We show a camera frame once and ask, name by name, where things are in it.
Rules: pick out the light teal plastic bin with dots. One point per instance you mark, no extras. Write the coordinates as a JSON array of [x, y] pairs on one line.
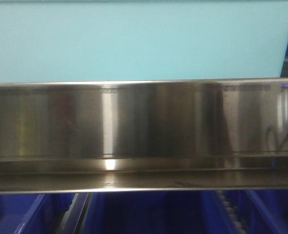
[[116, 40]]

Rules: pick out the blue bin lower centre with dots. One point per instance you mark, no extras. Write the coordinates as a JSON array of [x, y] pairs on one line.
[[157, 212]]

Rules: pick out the white roller track right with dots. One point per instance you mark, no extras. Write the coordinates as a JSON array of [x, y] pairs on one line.
[[231, 211]]

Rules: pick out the blue bin lower left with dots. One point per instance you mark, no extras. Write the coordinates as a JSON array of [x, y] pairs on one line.
[[32, 214]]

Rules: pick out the blue bin lower right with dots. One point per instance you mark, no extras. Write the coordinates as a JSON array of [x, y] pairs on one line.
[[263, 211]]

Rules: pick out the stainless steel shelf rail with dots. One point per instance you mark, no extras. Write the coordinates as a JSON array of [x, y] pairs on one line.
[[65, 137]]

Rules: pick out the metal divider rail left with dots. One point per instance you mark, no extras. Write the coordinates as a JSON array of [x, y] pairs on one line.
[[72, 220]]

